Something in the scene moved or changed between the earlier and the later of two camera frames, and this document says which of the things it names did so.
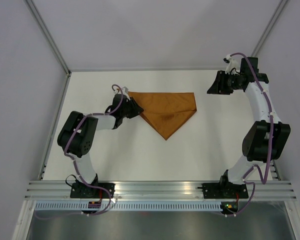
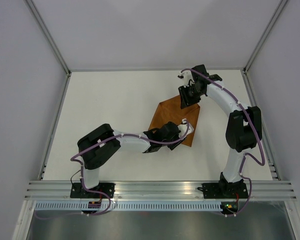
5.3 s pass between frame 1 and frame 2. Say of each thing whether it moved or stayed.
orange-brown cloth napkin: moved
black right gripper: moved
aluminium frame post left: stayed
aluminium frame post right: stayed
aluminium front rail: stayed
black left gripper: moved
